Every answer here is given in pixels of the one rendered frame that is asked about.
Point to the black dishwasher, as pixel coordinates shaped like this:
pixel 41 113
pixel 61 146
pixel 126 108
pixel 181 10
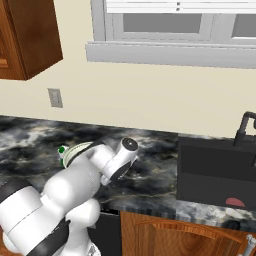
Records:
pixel 106 233

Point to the grey wall outlet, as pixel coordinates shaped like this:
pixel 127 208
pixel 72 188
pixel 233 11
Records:
pixel 55 98

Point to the black tap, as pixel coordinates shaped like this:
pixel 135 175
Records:
pixel 240 130

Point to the grey window frame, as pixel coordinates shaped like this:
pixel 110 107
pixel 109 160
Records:
pixel 160 53

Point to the black sink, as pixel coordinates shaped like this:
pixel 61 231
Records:
pixel 213 166

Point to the white bottle with green cap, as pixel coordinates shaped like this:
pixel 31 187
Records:
pixel 71 151

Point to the white window blind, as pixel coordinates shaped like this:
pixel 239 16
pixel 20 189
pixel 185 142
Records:
pixel 200 7

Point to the red bowl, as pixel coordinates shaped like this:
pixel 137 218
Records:
pixel 234 202

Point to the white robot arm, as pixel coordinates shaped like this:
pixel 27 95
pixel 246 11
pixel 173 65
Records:
pixel 70 186

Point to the wooden cupboard door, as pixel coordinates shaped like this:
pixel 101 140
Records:
pixel 173 238

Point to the wooden wall cupboard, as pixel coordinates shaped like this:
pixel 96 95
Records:
pixel 31 36

